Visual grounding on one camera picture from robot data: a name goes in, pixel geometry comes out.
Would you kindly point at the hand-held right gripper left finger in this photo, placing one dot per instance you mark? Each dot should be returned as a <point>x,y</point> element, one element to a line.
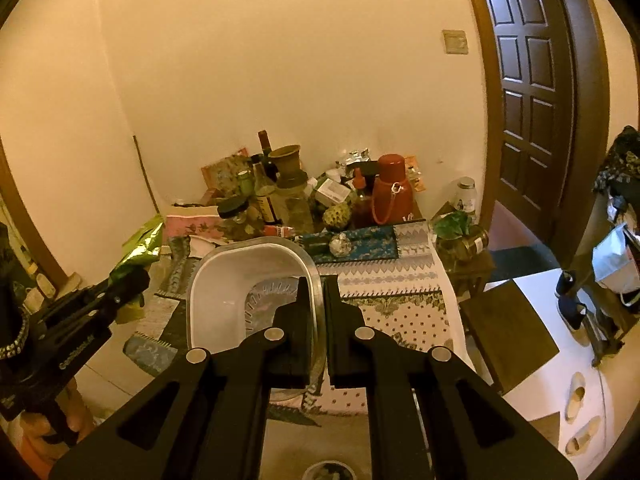
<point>302,310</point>

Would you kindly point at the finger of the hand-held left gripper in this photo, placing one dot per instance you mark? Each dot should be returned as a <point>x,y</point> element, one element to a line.
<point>127,290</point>

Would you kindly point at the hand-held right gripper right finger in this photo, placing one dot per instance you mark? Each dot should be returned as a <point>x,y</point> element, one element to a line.
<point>332,320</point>

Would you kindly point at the green foil wrapper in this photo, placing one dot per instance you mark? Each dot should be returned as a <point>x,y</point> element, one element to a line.
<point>142,247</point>

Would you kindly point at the white plastic basin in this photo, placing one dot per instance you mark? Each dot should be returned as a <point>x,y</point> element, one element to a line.
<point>220,300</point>

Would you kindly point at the round trash bin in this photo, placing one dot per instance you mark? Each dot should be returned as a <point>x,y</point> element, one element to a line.
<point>329,471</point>

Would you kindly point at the person's left hand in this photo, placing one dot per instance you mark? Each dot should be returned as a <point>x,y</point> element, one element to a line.
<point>75,410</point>

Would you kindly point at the patterned tablecloth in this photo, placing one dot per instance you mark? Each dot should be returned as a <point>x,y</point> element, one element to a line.
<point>395,305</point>

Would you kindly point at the dark green bottle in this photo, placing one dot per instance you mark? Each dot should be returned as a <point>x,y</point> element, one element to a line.
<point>315,245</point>

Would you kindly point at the foil ball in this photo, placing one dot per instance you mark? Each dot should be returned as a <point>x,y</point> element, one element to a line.
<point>341,245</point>

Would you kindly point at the red tube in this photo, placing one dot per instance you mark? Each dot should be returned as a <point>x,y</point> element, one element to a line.
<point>280,231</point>

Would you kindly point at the pink cardboard box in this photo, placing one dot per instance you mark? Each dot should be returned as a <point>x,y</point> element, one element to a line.
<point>192,222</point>

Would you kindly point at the large glass jar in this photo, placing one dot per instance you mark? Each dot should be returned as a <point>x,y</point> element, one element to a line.
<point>297,210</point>

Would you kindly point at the custard apple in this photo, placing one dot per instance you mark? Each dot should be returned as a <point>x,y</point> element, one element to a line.
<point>337,216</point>

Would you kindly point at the clear bottle brown label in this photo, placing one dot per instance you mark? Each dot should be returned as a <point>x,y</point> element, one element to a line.
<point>267,205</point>

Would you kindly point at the glass jar black lid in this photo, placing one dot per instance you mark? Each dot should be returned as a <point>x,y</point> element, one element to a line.
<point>235,220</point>

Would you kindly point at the red sauce bottle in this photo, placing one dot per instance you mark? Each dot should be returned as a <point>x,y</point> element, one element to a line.
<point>361,210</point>

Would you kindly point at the thin wooden stick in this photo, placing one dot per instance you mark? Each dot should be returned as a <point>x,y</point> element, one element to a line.
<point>145,175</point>

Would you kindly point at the small white box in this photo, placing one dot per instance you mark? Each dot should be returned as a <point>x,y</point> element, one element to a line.
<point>332,191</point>

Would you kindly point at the small green bottle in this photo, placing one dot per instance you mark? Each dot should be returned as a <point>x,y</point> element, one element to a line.
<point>245,184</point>

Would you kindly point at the red thermos flask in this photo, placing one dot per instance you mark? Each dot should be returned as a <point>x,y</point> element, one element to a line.
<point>392,195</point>

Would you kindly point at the small wooden side table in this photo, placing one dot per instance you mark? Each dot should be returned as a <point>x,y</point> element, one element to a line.
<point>470,275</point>

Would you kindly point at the clay vase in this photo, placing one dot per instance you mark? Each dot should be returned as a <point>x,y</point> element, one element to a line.
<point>287,162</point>

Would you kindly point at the patterned picture box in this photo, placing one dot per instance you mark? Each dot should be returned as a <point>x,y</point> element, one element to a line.
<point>222,172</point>

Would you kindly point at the glass jar with plant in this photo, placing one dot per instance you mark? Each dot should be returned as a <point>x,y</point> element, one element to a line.
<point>460,237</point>

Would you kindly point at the crumpled foil bag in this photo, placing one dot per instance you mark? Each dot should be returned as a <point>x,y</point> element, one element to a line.
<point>352,157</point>

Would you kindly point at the orange snack packet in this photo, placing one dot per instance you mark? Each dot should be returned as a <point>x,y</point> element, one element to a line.
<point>415,175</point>

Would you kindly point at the dark wine bottle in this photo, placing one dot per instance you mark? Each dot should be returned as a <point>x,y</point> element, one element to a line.
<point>265,145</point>

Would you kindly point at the dark wooden stool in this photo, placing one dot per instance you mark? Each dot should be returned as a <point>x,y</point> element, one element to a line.
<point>510,335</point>

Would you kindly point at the glass jar white lid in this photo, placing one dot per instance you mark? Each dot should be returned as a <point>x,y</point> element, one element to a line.
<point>465,200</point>

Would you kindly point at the dark doormat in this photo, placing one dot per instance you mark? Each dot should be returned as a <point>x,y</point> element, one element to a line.
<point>525,260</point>

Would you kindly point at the dark slipper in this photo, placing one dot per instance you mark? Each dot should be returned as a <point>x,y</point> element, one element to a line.
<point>574,317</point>
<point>565,284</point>

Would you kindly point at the white plastic bag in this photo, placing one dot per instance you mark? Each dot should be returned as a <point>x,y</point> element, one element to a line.
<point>612,260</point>

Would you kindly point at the brown wooden door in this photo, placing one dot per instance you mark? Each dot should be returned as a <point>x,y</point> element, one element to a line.
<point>530,110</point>

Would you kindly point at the dark patterned cloth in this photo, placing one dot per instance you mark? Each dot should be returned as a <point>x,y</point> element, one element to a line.
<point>620,160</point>

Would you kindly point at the wall light switch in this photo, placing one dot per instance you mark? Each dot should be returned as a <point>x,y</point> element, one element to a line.
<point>455,41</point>

